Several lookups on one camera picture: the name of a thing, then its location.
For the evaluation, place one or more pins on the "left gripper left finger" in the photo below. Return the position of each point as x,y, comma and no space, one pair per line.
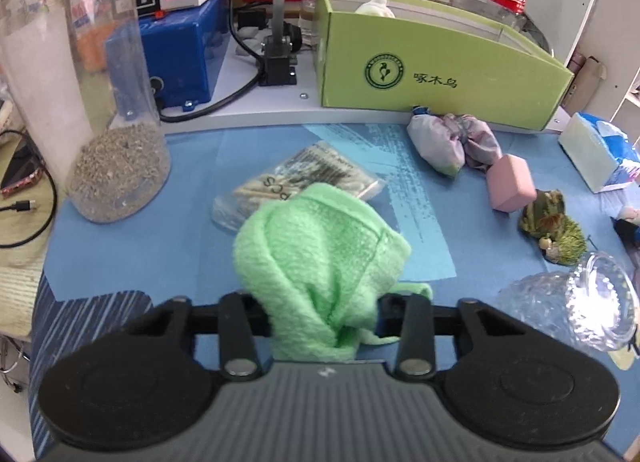
238,356

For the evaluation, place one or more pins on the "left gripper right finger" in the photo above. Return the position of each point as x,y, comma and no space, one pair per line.
390,310

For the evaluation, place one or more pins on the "green fluffy towel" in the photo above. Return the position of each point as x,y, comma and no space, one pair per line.
318,264

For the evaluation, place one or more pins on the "white towel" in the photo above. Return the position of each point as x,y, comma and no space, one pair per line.
378,8

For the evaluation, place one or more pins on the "pink foam block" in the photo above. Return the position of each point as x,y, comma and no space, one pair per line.
510,184

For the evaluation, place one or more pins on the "green moss ornament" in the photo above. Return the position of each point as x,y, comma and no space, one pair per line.
558,236

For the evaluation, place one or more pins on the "cotton swabs plastic bag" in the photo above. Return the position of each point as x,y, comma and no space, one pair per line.
318,163

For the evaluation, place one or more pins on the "purple fabric pouch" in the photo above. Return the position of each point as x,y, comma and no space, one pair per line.
449,142

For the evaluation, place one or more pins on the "blue tissue pack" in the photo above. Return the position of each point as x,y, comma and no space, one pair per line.
601,153

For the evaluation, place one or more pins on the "green cardboard box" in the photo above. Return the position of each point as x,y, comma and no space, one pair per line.
441,57

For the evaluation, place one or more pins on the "blue machine box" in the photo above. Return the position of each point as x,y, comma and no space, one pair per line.
184,51

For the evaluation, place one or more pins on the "large clear jar with granules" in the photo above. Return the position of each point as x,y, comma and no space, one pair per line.
76,71

